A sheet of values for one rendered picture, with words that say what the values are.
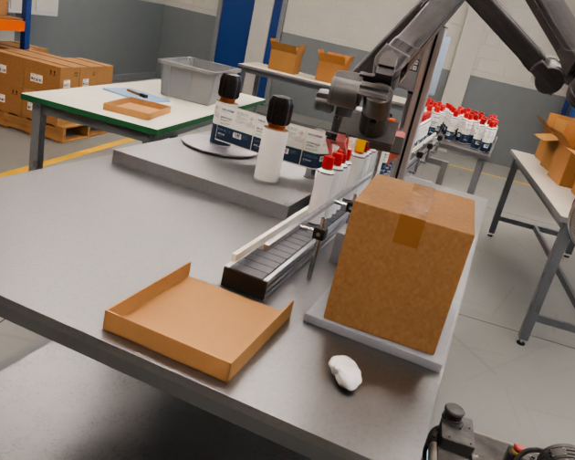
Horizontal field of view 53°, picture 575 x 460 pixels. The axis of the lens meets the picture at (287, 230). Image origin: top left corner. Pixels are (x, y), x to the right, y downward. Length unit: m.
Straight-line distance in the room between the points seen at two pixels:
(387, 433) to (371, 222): 0.40
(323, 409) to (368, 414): 0.08
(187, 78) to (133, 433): 2.51
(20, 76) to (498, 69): 6.65
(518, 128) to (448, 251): 8.49
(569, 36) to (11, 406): 1.72
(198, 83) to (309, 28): 6.01
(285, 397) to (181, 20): 9.55
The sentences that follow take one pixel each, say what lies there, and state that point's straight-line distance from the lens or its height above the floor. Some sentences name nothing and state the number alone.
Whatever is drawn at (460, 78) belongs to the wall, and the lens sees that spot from 9.39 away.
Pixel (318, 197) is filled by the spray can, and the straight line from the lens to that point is 1.68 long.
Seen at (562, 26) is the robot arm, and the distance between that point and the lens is 1.38.
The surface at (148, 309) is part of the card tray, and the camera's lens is 1.20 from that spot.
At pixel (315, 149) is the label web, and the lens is 2.18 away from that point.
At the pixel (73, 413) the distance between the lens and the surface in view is 1.90.
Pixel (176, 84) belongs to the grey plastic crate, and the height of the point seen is 0.89.
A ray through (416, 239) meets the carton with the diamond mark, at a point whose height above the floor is 1.08.
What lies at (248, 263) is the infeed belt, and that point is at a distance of 1.36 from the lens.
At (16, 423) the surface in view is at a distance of 1.88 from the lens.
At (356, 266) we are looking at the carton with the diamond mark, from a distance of 1.20.
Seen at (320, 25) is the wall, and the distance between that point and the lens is 9.65.
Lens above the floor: 1.42
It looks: 20 degrees down
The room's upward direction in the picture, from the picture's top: 13 degrees clockwise
